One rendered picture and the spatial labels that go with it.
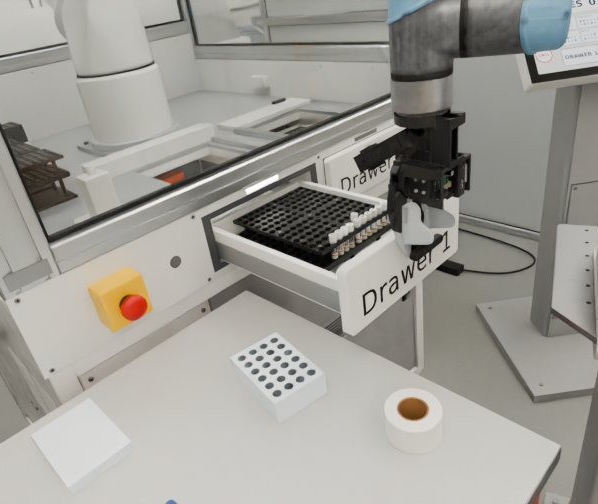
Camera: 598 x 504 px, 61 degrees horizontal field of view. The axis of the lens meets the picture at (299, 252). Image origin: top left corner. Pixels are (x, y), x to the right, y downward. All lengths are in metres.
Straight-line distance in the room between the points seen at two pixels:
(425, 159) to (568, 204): 1.10
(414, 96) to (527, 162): 1.94
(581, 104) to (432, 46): 1.04
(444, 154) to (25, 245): 0.56
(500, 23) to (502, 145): 1.97
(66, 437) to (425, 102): 0.64
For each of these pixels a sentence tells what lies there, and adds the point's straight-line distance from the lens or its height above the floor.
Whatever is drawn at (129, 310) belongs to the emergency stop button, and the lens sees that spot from 0.78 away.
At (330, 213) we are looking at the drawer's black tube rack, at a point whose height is 0.90.
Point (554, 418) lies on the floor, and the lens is 1.79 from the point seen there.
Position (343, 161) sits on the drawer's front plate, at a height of 0.91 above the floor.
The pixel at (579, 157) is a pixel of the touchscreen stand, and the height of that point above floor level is 0.70.
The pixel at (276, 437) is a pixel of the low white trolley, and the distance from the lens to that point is 0.70.
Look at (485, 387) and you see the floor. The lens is 1.84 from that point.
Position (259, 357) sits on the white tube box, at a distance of 0.76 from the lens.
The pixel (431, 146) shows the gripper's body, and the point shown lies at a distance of 0.67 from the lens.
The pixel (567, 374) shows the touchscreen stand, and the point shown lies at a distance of 1.89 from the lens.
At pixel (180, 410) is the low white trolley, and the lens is 0.77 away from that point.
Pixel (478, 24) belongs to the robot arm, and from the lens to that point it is 0.62.
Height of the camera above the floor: 1.28
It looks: 29 degrees down
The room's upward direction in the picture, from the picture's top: 9 degrees counter-clockwise
